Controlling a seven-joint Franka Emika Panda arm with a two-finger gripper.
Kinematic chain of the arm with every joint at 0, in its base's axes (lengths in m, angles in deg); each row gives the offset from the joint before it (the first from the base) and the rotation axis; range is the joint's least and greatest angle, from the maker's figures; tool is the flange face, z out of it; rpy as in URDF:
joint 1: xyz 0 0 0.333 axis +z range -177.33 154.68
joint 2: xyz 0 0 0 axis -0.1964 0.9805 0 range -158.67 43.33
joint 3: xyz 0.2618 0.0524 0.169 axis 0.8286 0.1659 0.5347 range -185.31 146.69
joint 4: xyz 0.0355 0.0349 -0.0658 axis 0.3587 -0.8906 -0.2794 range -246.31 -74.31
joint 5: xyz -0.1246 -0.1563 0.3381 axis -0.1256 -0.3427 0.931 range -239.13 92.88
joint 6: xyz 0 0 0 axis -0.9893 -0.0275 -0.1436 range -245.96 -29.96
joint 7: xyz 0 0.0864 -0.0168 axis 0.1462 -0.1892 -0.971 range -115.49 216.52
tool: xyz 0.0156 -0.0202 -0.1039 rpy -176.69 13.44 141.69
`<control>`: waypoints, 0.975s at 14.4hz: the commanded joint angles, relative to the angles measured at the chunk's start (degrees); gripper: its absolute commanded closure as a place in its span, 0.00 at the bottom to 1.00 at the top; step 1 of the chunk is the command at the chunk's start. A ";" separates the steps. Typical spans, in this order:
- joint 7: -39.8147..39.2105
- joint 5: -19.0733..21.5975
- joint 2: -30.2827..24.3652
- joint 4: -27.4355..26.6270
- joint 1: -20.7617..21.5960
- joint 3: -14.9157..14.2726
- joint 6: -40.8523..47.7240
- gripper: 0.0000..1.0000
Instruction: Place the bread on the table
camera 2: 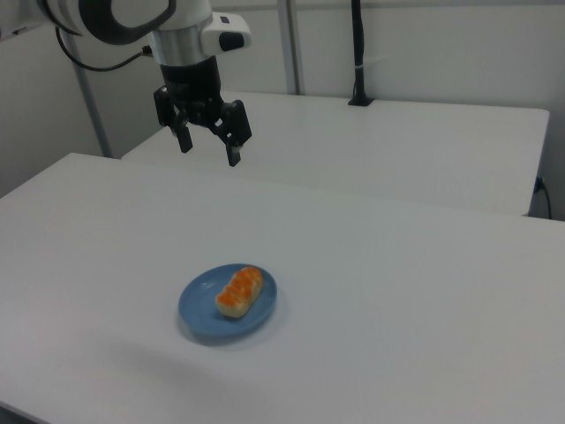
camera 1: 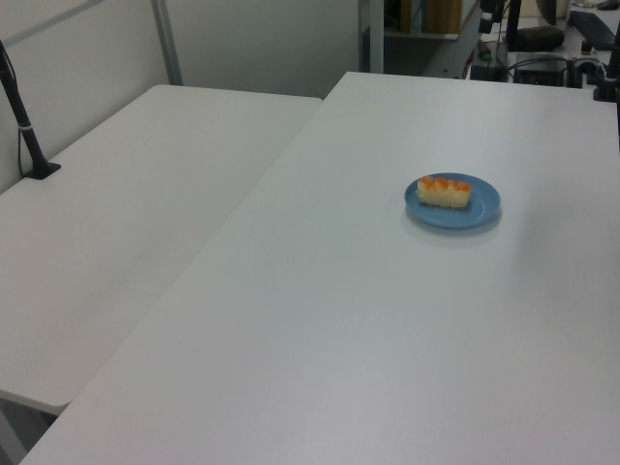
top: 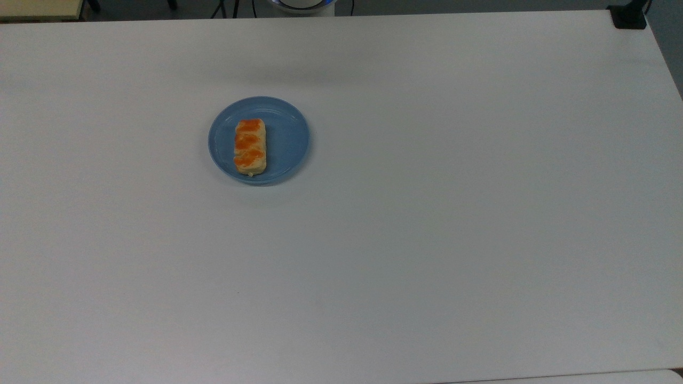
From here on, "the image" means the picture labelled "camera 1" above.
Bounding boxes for bread slice with orange topping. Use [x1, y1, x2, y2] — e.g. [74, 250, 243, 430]
[417, 174, 473, 211]

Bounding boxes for blue round plate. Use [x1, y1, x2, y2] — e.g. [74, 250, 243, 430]
[403, 171, 503, 230]

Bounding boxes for white side table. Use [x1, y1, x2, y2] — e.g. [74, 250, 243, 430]
[0, 84, 325, 410]

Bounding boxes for gray metal frame post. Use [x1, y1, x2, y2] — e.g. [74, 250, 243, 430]
[358, 0, 387, 76]

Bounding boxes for black clamp stand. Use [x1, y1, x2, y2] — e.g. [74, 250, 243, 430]
[591, 0, 620, 104]

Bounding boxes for small black box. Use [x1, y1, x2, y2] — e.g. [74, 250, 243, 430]
[470, 61, 507, 82]

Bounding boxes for black camera stand pole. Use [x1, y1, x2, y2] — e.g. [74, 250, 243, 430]
[0, 38, 63, 181]

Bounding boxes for black keyboard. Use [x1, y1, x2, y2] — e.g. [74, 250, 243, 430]
[567, 9, 616, 49]

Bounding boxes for wooden cabinet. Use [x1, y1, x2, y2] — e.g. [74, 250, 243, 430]
[399, 0, 463, 36]

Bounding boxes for black monitor stand pole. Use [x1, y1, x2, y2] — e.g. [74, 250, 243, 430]
[505, 0, 523, 50]

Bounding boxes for dark brown pad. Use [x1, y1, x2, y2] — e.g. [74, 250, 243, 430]
[516, 26, 567, 51]

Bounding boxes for black computer box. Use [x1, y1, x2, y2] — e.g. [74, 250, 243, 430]
[511, 52, 570, 87]

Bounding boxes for gray partition post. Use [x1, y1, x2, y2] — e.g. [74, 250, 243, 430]
[150, 0, 184, 87]

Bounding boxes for black hanging device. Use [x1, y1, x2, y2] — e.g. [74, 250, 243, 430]
[478, 0, 503, 35]

